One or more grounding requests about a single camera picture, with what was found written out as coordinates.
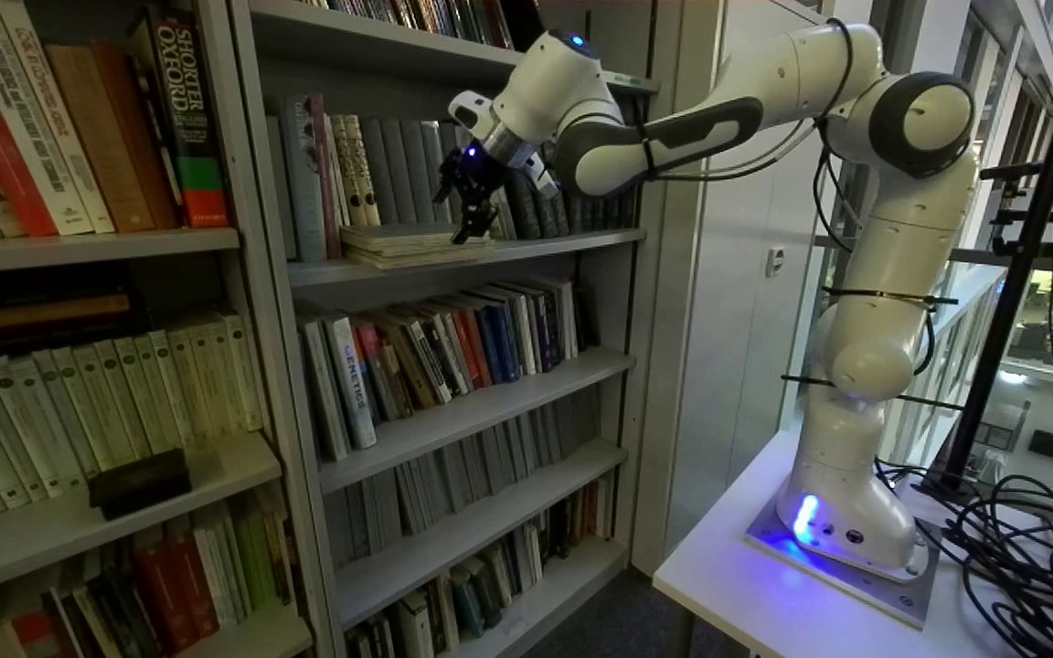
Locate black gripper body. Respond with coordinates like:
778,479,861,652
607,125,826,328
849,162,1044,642
436,144,510,245

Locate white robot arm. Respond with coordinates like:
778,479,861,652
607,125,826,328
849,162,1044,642
440,19,975,582

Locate pile of flat books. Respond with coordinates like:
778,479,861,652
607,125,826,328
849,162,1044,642
347,237,484,269

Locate brown hardcover book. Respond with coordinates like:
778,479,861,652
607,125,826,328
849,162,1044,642
49,44,176,235

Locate grey metal bookshelf right unit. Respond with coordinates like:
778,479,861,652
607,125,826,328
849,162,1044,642
231,0,649,658

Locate grey metal bookshelf unit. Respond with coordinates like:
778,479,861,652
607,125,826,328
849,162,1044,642
0,0,312,658
231,0,649,658

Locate grey metal bookshelf left unit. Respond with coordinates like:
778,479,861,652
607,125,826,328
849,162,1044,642
0,0,312,658

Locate black box on shelf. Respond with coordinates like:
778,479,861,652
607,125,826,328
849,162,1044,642
88,451,189,518

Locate white robot table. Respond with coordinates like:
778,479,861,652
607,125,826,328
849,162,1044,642
656,428,1053,658

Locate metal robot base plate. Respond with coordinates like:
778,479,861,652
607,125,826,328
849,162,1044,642
746,497,939,627

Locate black cable bundle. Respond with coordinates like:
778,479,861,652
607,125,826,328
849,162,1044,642
879,459,1053,658

